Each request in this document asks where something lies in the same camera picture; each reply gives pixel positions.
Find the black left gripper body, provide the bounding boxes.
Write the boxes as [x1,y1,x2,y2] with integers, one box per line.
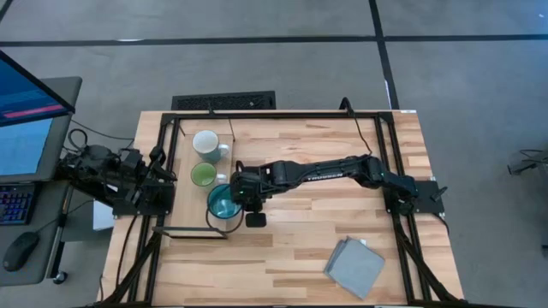
[128,162,158,193]

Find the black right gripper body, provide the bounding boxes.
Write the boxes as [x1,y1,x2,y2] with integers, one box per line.
[230,169,269,214]

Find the teal speckled enamel mug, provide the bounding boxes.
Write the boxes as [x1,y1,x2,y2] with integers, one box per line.
[206,183,245,222]

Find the light green ceramic cup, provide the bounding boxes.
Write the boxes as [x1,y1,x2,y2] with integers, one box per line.
[190,162,218,188]

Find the pale blue mug white handle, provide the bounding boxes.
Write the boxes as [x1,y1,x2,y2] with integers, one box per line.
[192,129,233,164]

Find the white box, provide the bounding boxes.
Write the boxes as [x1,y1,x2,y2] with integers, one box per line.
[92,199,116,233]

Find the black floor vent grille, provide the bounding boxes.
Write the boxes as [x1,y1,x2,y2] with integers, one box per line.
[170,90,277,111]

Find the grey side desk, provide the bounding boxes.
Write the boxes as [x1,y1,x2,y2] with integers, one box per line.
[0,179,72,287]

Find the backlit rainbow keyboard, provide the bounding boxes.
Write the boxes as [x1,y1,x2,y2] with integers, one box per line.
[0,182,38,227]

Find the grey screen light blue display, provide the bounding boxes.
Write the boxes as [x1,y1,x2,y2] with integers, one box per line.
[0,76,83,185]

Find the black computer mouse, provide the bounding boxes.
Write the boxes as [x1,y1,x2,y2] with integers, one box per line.
[2,231,40,273]

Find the folded grey cloth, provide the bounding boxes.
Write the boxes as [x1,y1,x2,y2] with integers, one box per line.
[323,236,386,300]

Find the computer monitor dark blue screen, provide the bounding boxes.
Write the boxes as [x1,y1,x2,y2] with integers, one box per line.
[0,50,77,128]

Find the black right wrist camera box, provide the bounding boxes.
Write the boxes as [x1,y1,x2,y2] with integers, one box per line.
[245,212,268,229]

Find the wooden shelf black metal frame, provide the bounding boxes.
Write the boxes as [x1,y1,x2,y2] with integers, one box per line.
[152,127,236,240]

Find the thin black cable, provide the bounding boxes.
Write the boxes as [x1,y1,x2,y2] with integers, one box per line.
[67,119,135,149]

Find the black aluminium table frame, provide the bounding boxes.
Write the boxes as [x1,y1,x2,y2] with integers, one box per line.
[96,110,466,308]

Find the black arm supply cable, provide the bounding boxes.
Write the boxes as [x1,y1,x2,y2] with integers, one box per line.
[340,97,374,157]

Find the black floor stand with cables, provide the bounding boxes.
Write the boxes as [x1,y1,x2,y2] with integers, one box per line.
[507,146,548,176]

